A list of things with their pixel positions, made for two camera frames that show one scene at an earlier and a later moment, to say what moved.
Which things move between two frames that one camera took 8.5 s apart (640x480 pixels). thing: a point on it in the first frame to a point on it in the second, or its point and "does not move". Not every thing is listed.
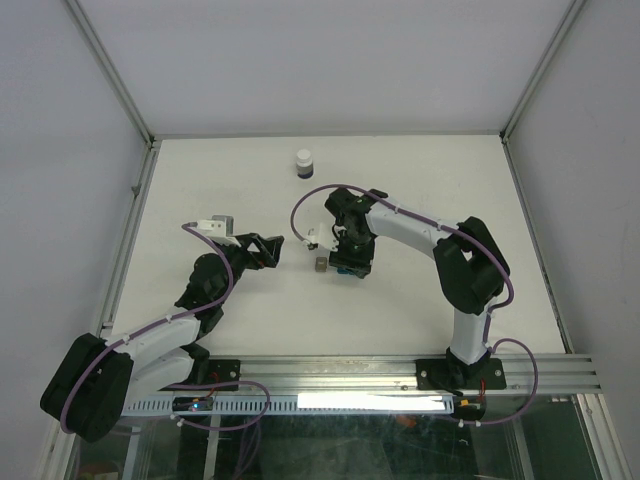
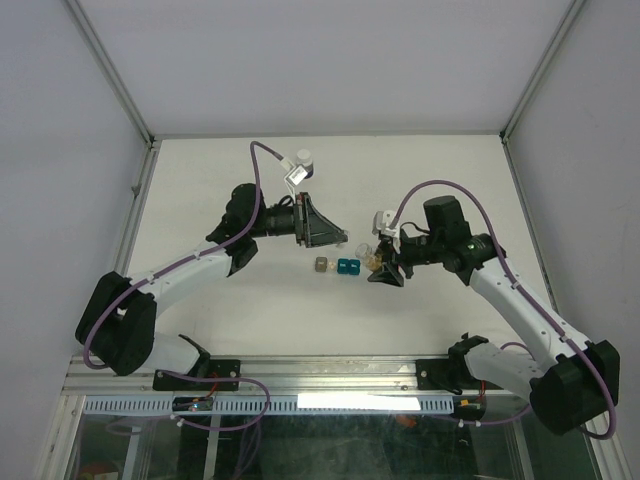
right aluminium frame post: (569, 18) does not move
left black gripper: (267, 254) to (312, 228)
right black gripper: (358, 264) to (389, 252)
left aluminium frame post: (109, 71) does not move
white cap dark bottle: (304, 163) does not move
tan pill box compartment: (321, 264) does not move
